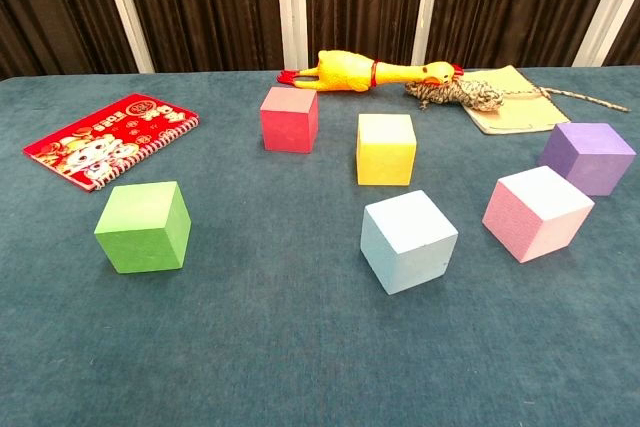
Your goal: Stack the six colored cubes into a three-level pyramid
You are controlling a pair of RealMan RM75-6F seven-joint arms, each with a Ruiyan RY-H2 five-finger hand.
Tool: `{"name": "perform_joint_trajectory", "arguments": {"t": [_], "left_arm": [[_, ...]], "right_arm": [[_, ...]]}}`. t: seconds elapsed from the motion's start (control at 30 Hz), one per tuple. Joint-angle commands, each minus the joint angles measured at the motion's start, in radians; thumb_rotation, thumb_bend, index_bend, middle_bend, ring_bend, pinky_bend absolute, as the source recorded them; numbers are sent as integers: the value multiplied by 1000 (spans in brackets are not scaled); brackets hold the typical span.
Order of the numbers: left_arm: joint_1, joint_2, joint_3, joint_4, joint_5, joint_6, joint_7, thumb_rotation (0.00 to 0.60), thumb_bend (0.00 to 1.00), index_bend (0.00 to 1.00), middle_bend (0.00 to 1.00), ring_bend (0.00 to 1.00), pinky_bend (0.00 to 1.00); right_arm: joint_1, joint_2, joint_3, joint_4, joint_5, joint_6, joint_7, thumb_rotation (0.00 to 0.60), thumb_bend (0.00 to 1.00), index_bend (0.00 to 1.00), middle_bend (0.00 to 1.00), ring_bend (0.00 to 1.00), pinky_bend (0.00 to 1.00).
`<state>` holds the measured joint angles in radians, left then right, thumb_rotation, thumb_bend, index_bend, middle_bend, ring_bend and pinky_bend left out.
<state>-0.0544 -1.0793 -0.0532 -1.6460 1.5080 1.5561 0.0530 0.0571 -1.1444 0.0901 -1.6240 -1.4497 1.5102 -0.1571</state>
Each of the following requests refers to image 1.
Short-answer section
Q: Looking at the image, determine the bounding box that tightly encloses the red foam cube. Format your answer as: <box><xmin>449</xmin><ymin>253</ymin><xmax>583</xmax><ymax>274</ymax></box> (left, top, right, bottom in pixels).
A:
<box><xmin>259</xmin><ymin>86</ymin><xmax>320</xmax><ymax>154</ymax></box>

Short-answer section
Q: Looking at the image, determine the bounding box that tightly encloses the pink foam cube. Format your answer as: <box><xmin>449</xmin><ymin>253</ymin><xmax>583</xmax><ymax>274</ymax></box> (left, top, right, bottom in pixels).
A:
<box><xmin>481</xmin><ymin>165</ymin><xmax>596</xmax><ymax>264</ymax></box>

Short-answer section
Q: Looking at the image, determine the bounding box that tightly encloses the purple foam cube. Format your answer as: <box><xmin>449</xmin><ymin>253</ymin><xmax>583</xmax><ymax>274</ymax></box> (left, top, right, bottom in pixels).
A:
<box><xmin>538</xmin><ymin>122</ymin><xmax>637</xmax><ymax>197</ymax></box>

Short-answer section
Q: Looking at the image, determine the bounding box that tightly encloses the yellow foam cube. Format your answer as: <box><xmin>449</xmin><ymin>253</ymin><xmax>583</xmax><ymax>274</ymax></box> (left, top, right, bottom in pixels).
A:
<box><xmin>355</xmin><ymin>113</ymin><xmax>418</xmax><ymax>187</ymax></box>

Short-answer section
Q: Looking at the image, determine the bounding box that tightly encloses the light blue foam cube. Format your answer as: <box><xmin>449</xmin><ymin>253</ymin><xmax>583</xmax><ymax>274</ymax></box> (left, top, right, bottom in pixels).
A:
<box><xmin>359</xmin><ymin>189</ymin><xmax>459</xmax><ymax>296</ymax></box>

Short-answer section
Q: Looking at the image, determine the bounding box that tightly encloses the yellow rubber chicken toy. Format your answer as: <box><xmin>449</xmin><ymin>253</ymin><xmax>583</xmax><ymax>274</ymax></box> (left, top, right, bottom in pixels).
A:
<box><xmin>277</xmin><ymin>49</ymin><xmax>465</xmax><ymax>94</ymax></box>

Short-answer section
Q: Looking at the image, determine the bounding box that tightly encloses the teal felt table cover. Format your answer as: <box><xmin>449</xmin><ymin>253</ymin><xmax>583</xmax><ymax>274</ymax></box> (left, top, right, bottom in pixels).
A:
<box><xmin>0</xmin><ymin>65</ymin><xmax>640</xmax><ymax>427</ymax></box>

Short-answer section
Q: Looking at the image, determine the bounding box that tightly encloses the green foam cube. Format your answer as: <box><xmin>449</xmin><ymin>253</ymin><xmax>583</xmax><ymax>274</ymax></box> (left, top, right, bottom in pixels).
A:
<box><xmin>93</xmin><ymin>180</ymin><xmax>193</xmax><ymax>275</ymax></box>

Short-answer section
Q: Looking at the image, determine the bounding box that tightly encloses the dark brown curtain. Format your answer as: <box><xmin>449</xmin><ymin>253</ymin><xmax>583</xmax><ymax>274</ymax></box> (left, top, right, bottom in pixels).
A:
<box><xmin>0</xmin><ymin>0</ymin><xmax>640</xmax><ymax>81</ymax></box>

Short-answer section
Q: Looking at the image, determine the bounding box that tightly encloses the beige cloth notebook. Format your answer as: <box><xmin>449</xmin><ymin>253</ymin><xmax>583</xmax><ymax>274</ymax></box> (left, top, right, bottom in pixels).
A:
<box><xmin>452</xmin><ymin>64</ymin><xmax>572</xmax><ymax>136</ymax></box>

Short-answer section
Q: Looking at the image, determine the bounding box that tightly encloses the red spiral notebook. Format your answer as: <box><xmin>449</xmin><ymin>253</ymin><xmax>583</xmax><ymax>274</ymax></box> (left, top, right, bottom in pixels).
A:
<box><xmin>22</xmin><ymin>92</ymin><xmax>201</xmax><ymax>193</ymax></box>

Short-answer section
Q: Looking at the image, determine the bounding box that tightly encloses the braided rope toy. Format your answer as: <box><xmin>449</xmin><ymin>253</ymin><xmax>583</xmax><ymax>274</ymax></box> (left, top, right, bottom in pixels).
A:
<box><xmin>403</xmin><ymin>77</ymin><xmax>631</xmax><ymax>113</ymax></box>

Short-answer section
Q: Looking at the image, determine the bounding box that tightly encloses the white metal frame post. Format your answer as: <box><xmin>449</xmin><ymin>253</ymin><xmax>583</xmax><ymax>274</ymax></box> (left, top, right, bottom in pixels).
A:
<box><xmin>96</xmin><ymin>0</ymin><xmax>156</xmax><ymax>74</ymax></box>
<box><xmin>274</xmin><ymin>0</ymin><xmax>309</xmax><ymax>71</ymax></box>
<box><xmin>410</xmin><ymin>0</ymin><xmax>444</xmax><ymax>67</ymax></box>
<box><xmin>572</xmin><ymin>0</ymin><xmax>640</xmax><ymax>68</ymax></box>

